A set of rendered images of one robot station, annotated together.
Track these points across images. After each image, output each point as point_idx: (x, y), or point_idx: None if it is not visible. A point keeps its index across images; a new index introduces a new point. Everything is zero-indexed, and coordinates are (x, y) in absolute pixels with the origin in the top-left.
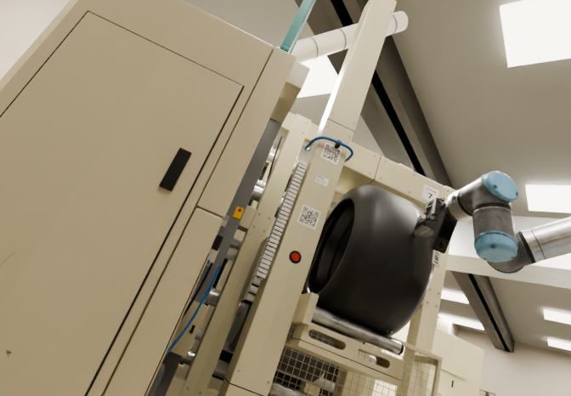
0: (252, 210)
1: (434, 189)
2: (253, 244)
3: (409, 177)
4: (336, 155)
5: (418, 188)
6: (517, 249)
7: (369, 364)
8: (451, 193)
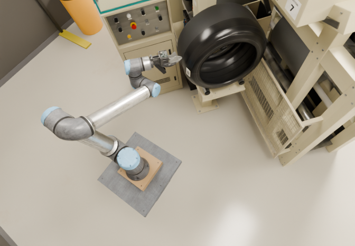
0: None
1: (297, 1)
2: None
3: None
4: None
5: None
6: (132, 87)
7: (197, 88)
8: (151, 54)
